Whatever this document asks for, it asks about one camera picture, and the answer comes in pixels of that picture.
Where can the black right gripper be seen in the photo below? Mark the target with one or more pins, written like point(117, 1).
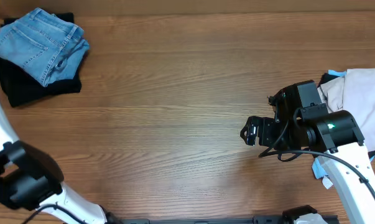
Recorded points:
point(266, 131)

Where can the light blue denim jeans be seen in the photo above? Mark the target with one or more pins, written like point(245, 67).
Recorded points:
point(46, 47)

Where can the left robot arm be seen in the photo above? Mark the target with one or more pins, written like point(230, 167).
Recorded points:
point(31, 179)

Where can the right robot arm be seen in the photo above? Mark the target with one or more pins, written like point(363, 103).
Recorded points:
point(303, 125)

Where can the dark garment under pile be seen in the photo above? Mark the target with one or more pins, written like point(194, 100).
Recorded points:
point(326, 77)

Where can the pale pink garment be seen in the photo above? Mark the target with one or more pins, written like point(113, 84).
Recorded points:
point(353, 91)

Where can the black folded knit garment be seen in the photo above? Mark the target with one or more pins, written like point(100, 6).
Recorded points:
point(22, 89)

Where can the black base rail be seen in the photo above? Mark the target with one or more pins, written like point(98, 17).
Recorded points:
point(302, 214)

